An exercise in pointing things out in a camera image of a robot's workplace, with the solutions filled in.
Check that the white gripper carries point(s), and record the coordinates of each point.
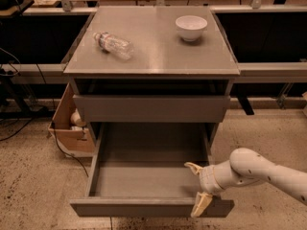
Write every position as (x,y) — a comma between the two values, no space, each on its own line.
(207,178)

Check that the white ceramic bowl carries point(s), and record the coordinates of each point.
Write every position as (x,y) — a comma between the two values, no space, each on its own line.
(190,27)

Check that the grey top drawer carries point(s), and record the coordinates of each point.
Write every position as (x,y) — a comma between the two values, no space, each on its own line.
(146,109)

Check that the white cup in box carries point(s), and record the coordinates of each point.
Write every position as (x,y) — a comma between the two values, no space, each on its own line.
(76,119)

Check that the grey drawer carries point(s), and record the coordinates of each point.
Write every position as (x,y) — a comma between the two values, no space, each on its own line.
(146,109)
(138,171)

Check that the grey drawer cabinet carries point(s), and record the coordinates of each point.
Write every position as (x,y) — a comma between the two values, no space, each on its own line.
(152,88)

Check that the cardboard box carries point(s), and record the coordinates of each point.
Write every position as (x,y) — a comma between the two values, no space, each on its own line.
(71,139)

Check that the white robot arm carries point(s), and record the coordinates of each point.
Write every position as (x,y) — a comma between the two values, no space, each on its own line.
(245,167)

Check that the clear plastic water bottle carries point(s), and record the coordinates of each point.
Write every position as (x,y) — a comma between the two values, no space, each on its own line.
(115,45)

